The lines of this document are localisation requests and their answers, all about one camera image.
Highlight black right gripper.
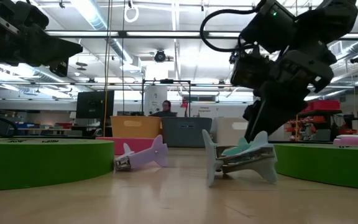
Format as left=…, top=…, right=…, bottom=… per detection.
left=243, top=49, right=337, bottom=142

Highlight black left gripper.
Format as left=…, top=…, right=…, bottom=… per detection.
left=0, top=0, right=83, bottom=77

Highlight light blue staple remover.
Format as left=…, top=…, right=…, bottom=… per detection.
left=201, top=129, right=278, bottom=188

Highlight green tape roll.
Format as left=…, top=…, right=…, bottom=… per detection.
left=0, top=138, right=115, bottom=192
left=273, top=142, right=358, bottom=191

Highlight pink tape roll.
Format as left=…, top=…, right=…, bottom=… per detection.
left=95, top=136, right=155, bottom=156

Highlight white plastic bin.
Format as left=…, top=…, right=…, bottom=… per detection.
left=211, top=117, right=254, bottom=146

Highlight storage shelf rack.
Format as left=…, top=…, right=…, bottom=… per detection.
left=284, top=99, right=358, bottom=142

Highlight red storage bins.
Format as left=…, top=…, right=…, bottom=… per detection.
left=300, top=99, right=342, bottom=113

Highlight black monitor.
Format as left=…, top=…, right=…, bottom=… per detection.
left=75, top=90, right=115, bottom=119

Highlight teal plastic bin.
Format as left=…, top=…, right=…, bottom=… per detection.
left=161, top=116, right=213, bottom=148

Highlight person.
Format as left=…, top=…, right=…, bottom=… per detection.
left=149, top=100, right=177, bottom=118

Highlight white board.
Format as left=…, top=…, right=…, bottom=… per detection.
left=144, top=86, right=168, bottom=116

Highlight yellow plastic bin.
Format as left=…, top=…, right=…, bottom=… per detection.
left=109, top=115, right=163, bottom=139

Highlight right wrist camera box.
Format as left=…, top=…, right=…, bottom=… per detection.
left=230, top=51, right=275, bottom=90

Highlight black aluminium frame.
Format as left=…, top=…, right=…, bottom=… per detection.
left=0, top=29, right=358, bottom=153

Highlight long black cable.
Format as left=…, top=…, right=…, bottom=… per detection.
left=121, top=0, right=126, bottom=116

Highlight white cable loop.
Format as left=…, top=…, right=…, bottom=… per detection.
left=124, top=1, right=140, bottom=24

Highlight black stand frame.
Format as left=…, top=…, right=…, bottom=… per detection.
left=140, top=79, right=192, bottom=118

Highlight black overhead camera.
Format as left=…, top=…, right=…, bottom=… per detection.
left=154, top=49, right=167, bottom=63

